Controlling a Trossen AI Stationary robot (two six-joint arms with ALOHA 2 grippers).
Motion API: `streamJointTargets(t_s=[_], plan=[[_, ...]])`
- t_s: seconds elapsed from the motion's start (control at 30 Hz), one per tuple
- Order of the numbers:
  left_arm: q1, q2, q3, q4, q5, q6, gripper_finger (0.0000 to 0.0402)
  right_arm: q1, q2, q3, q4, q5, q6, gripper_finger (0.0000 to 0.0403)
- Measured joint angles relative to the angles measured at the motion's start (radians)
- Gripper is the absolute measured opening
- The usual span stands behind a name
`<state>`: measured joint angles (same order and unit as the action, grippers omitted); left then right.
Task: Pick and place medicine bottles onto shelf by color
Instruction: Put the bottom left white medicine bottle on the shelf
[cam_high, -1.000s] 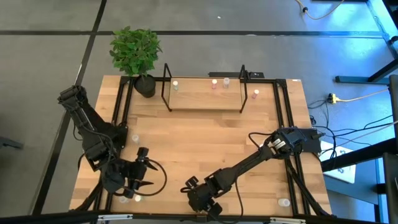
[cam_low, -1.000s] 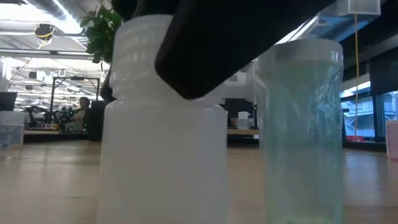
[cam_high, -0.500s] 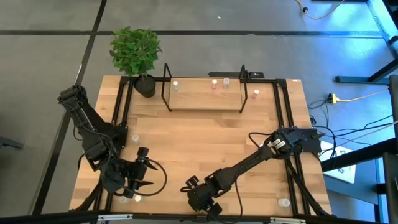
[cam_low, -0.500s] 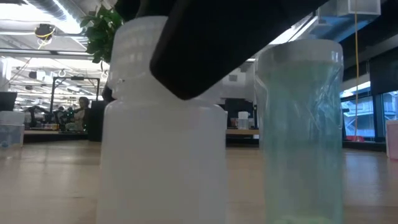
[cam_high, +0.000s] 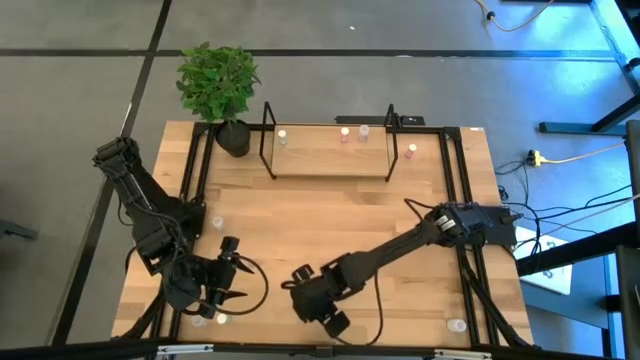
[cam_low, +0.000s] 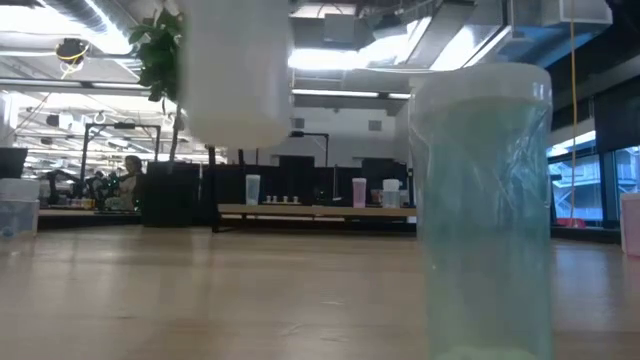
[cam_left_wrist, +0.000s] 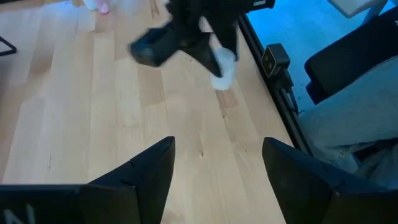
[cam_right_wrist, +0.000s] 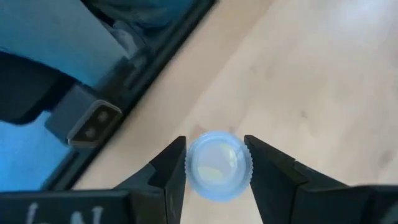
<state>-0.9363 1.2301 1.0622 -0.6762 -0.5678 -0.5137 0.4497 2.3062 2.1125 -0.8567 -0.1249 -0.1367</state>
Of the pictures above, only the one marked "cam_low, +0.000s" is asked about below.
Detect black trapezoid box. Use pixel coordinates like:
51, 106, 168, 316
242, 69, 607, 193
0, 147, 29, 180

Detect green leafy plant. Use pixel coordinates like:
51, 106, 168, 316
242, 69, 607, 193
128, 7, 186, 161

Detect black robot rig frame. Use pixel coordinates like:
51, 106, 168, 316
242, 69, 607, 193
47, 122, 162, 209

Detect wooden shelf board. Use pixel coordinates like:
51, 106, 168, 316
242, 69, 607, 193
217, 203, 417, 219

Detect pink pill bottle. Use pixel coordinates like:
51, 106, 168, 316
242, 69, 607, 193
619, 193, 640, 259
351, 177, 368, 209

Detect wide white opaque bottle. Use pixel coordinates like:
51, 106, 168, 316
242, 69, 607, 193
179, 0, 295, 150

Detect green tinted pill bottle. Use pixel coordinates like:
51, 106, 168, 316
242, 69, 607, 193
408, 62, 555, 360
244, 174, 262, 207

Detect black plant pot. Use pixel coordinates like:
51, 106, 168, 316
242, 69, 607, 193
141, 160, 201, 229

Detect clear bottle blue pills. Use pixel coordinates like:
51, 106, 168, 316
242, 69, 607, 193
382, 178, 402, 209
0, 178, 41, 239

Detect person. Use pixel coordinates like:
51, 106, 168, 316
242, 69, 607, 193
115, 154, 147, 211

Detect black round ceiling device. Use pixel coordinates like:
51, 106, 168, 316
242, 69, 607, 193
54, 37, 91, 79

